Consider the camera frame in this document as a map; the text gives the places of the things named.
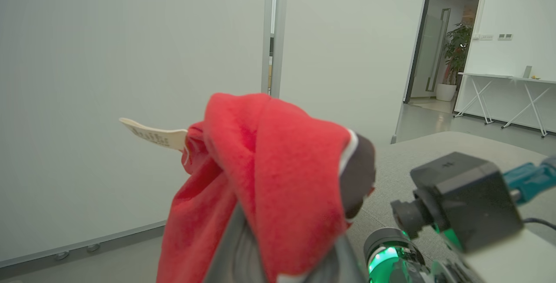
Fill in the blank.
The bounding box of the grey partition baseboard strip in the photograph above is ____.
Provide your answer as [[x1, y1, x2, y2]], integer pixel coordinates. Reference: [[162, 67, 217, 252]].
[[0, 220, 168, 269]]

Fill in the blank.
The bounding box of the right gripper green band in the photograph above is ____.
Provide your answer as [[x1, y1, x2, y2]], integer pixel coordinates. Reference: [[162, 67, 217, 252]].
[[364, 227, 485, 283]]

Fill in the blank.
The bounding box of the thin black cable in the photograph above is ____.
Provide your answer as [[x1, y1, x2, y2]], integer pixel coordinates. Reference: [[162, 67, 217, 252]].
[[523, 217, 556, 231]]

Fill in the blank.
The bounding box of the grey metal partition post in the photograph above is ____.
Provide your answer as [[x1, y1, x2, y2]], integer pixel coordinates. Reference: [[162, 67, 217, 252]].
[[261, 0, 288, 98]]

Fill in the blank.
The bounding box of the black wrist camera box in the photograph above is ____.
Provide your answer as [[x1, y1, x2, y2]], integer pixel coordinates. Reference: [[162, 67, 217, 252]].
[[390, 152, 524, 253]]

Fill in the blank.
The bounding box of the white trestle table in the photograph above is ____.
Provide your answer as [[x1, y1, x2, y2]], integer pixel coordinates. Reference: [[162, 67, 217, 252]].
[[453, 72, 556, 138]]

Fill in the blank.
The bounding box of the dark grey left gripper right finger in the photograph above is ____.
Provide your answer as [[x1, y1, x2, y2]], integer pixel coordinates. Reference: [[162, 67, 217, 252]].
[[304, 236, 365, 283]]

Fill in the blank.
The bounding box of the teal cable connector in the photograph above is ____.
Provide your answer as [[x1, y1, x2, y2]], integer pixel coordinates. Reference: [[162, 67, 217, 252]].
[[503, 156, 556, 205]]

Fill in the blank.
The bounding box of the light grey fabric sofa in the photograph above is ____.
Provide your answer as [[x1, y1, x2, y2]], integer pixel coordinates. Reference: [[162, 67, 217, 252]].
[[347, 131, 556, 283]]

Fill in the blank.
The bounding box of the white plant pot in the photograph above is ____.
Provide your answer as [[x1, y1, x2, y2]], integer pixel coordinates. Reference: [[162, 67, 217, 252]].
[[435, 83, 458, 102]]

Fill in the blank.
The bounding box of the red fleece garment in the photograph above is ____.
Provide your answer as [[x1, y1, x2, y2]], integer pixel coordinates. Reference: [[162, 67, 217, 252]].
[[119, 93, 377, 283]]

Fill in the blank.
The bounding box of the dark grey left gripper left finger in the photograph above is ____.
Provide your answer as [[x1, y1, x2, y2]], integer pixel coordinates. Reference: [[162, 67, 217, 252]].
[[208, 205, 268, 283]]

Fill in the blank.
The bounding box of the frosted glass door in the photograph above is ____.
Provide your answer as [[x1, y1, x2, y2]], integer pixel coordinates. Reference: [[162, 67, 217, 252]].
[[425, 8, 451, 93]]

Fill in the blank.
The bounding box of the green potted plant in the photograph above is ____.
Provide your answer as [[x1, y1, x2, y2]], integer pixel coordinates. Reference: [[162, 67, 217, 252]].
[[443, 23, 473, 86]]

